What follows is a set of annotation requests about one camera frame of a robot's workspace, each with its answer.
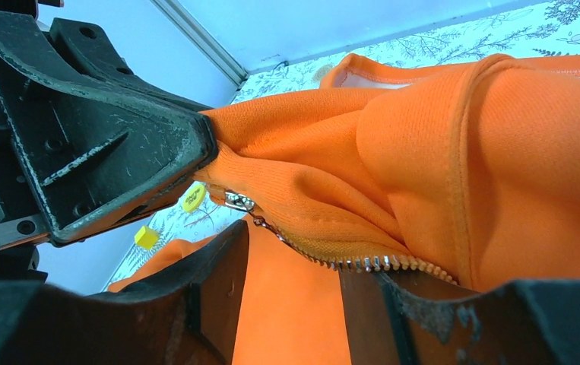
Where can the yellow round toy piece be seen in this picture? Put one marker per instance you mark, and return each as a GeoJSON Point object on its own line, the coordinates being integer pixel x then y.
{"type": "Point", "coordinates": [193, 197]}

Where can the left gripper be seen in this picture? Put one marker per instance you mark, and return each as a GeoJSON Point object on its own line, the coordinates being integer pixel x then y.
{"type": "Point", "coordinates": [86, 145]}

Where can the floral table mat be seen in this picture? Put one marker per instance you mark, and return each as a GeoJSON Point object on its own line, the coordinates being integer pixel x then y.
{"type": "Point", "coordinates": [550, 28]}

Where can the orange zip jacket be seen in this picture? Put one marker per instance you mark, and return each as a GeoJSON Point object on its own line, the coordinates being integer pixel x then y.
{"type": "Point", "coordinates": [468, 172]}

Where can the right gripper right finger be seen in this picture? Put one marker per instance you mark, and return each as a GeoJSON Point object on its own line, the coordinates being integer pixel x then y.
{"type": "Point", "coordinates": [409, 317]}

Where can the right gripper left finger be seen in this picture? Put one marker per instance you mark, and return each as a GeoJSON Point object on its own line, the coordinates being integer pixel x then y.
{"type": "Point", "coordinates": [187, 313]}

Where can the yellow toy block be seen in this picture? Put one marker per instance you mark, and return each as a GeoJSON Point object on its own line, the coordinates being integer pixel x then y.
{"type": "Point", "coordinates": [146, 238]}

